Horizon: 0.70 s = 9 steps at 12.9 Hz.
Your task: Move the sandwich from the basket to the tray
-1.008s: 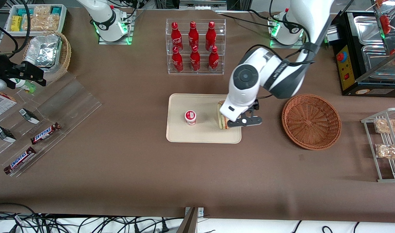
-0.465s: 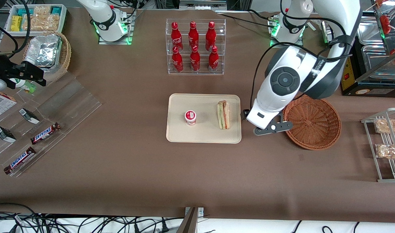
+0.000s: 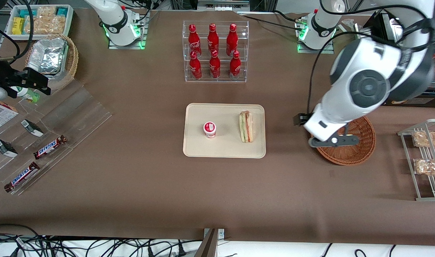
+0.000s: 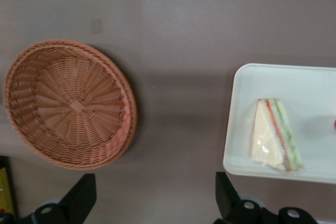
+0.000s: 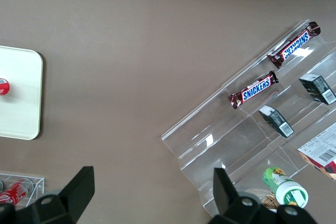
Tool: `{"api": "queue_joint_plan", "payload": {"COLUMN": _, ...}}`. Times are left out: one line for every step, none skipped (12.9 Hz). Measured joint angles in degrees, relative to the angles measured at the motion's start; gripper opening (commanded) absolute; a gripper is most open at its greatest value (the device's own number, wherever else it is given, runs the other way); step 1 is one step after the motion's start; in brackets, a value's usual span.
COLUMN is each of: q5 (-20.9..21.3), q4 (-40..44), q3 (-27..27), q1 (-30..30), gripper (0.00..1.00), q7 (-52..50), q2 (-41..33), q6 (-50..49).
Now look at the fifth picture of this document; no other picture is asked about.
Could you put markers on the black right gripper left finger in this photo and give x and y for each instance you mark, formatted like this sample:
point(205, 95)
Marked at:
point(81, 187)

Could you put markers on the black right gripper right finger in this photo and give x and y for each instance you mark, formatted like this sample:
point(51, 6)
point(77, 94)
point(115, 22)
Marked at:
point(223, 192)

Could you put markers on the tan wicker basket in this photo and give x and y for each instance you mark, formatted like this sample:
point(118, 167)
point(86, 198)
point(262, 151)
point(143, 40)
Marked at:
point(270, 203)

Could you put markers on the beige plastic tray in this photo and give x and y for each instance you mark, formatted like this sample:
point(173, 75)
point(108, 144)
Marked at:
point(21, 98)

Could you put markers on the clear acrylic bottle rack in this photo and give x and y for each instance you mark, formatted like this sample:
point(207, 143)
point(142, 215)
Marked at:
point(36, 184)

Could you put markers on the clear acrylic stepped stand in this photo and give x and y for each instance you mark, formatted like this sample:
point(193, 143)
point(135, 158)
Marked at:
point(231, 140)

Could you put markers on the green lidded snack cup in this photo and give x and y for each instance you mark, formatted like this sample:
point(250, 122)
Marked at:
point(286, 190)

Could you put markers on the red cola bottle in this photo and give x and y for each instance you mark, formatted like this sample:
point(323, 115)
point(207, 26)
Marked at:
point(15, 192)

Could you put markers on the small black box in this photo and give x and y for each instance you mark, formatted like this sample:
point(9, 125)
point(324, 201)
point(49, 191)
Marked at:
point(317, 89)
point(276, 120)

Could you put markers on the brown Snickers bar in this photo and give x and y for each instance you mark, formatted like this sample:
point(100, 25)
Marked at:
point(295, 44)
point(253, 93)

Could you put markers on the white red barcode box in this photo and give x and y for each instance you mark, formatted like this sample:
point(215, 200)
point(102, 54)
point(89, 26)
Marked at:
point(321, 153)

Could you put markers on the red white yogurt cup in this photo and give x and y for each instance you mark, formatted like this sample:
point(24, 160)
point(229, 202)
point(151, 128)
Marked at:
point(4, 86)

